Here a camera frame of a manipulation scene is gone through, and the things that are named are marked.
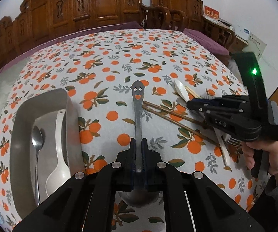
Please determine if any white plastic spoon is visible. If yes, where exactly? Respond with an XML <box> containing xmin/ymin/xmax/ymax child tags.
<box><xmin>45</xmin><ymin>109</ymin><xmax>70</xmax><ymax>196</ymax></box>

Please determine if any person right hand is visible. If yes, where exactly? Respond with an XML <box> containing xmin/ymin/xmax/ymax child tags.
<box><xmin>242</xmin><ymin>139</ymin><xmax>278</xmax><ymax>176</ymax></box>

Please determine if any purple seat cushion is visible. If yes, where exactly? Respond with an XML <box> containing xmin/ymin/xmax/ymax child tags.
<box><xmin>183</xmin><ymin>28</ymin><xmax>230</xmax><ymax>55</ymax></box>

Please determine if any wooden armchair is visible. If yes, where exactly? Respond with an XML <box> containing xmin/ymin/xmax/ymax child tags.
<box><xmin>140</xmin><ymin>4</ymin><xmax>187</xmax><ymax>32</ymax></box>

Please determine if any metal fork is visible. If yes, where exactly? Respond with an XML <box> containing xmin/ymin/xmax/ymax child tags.
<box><xmin>223</xmin><ymin>133</ymin><xmax>242</xmax><ymax>147</ymax></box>

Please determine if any carved wooden bench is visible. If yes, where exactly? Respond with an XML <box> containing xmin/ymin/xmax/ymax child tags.
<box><xmin>0</xmin><ymin>0</ymin><xmax>142</xmax><ymax>68</ymax></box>

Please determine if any small metal spoon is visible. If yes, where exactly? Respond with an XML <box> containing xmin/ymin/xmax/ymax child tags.
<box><xmin>31</xmin><ymin>126</ymin><xmax>43</xmax><ymax>206</ymax></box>

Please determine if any red wall sign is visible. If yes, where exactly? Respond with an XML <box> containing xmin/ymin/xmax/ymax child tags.
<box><xmin>203</xmin><ymin>5</ymin><xmax>220</xmax><ymax>20</ymax></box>

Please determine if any smiley face metal spoon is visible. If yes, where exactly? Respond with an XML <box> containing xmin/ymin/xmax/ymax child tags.
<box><xmin>119</xmin><ymin>80</ymin><xmax>159</xmax><ymax>207</ymax></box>

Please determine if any white ceramic soup spoon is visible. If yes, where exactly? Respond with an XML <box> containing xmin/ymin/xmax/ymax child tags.
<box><xmin>174</xmin><ymin>79</ymin><xmax>189</xmax><ymax>102</ymax></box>

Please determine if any orange print tablecloth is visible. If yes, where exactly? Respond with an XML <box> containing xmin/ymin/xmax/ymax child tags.
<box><xmin>0</xmin><ymin>29</ymin><xmax>266</xmax><ymax>231</ymax></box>

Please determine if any grey rectangular tray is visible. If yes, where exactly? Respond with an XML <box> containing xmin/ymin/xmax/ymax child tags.
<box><xmin>9</xmin><ymin>89</ymin><xmax>84</xmax><ymax>218</ymax></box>

